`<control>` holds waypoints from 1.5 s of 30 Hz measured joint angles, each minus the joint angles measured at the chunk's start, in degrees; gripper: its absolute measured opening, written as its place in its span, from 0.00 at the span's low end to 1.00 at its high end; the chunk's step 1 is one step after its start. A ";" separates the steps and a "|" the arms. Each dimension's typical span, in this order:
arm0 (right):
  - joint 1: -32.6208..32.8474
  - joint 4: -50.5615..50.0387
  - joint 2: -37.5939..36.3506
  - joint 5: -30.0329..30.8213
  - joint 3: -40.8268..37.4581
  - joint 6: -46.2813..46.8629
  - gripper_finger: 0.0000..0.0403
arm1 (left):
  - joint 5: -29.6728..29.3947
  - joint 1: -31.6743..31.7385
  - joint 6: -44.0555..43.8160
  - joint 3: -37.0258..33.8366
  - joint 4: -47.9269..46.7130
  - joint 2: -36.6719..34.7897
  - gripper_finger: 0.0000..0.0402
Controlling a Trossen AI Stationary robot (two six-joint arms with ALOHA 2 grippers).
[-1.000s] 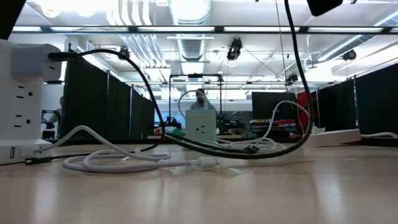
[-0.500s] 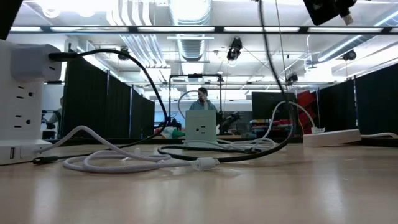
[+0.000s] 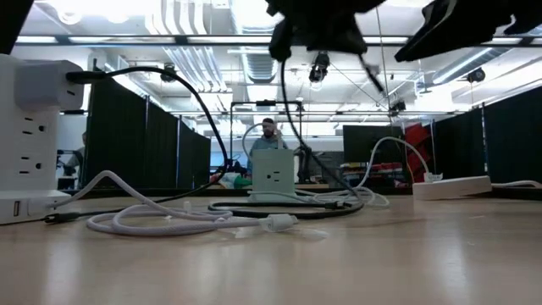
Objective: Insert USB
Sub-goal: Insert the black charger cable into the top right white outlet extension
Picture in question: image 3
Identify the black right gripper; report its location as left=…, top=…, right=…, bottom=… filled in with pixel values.
left=394, top=0, right=542, bottom=64

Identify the long ceiling light strip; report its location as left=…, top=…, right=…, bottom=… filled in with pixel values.
left=14, top=33, right=542, bottom=47

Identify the mint green cube power strip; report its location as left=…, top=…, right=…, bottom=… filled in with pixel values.
left=246, top=147, right=298, bottom=203

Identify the white tower power strip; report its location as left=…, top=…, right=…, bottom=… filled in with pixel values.
left=0, top=53, right=73, bottom=225

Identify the coloured bin shelf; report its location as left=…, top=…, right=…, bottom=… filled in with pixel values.
left=338, top=162, right=403, bottom=187

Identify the white USB charger block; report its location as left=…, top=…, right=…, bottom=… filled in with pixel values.
left=14, top=58, right=85, bottom=112

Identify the black ceiling spotlight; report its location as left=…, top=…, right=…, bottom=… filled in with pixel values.
left=307, top=50, right=331, bottom=84
left=160, top=62, right=179, bottom=84
left=389, top=99, right=407, bottom=118
left=467, top=66, right=487, bottom=84

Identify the black USB cable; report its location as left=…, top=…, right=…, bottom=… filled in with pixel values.
left=43, top=65, right=232, bottom=225
left=207, top=54, right=387, bottom=220

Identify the white braided USB cable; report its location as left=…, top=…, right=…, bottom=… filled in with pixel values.
left=27, top=169, right=300, bottom=237

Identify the red storage bin rack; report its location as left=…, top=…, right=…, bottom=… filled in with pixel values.
left=403, top=122, right=434, bottom=184

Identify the black metal station frame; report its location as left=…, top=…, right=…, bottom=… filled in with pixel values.
left=230, top=100, right=303, bottom=184

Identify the white flat power strip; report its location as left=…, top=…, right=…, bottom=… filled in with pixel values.
left=412, top=175, right=494, bottom=202

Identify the thick white strip cord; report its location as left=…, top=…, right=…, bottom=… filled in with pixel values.
left=490, top=180, right=542, bottom=190

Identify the thin hanging wire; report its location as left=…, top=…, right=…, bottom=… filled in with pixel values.
left=373, top=6, right=395, bottom=125

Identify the silver ceiling air duct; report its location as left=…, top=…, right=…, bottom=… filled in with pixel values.
left=228, top=0, right=293, bottom=86

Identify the black monitor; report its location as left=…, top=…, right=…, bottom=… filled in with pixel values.
left=342, top=125, right=404, bottom=164

